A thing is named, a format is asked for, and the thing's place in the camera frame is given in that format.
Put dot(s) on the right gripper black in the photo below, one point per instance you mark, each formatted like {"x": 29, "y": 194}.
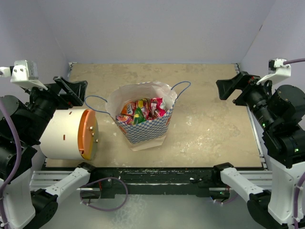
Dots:
{"x": 243, "y": 80}

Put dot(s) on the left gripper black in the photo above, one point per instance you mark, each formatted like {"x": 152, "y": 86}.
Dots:
{"x": 76, "y": 91}

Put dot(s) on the pink cookie snack packet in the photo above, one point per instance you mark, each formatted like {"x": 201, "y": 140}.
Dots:
{"x": 158, "y": 107}

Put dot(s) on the blue checkered paper bag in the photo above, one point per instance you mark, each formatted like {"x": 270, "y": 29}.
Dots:
{"x": 152, "y": 132}

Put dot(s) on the green yellow candy packet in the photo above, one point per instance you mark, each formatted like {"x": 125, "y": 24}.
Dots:
{"x": 140, "y": 115}

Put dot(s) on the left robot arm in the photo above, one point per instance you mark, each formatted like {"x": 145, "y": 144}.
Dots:
{"x": 21, "y": 127}

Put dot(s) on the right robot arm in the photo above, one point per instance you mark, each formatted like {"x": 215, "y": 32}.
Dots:
{"x": 279, "y": 113}

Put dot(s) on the white cylinder orange lid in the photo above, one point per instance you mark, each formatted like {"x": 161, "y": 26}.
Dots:
{"x": 71, "y": 134}

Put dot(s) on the orange snack packet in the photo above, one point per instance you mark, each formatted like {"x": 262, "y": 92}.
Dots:
{"x": 129, "y": 108}

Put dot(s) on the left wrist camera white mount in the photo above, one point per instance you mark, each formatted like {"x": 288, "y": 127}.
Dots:
{"x": 23, "y": 74}

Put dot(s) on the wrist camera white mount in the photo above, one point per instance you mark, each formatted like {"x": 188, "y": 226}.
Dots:
{"x": 278, "y": 71}
{"x": 23, "y": 74}

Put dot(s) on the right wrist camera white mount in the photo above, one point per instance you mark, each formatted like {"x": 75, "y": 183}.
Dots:
{"x": 278, "y": 71}

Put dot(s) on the aluminium table frame rail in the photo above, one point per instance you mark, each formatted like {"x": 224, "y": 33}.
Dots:
{"x": 258, "y": 133}

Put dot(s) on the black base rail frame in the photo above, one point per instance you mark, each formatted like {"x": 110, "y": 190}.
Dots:
{"x": 106, "y": 182}

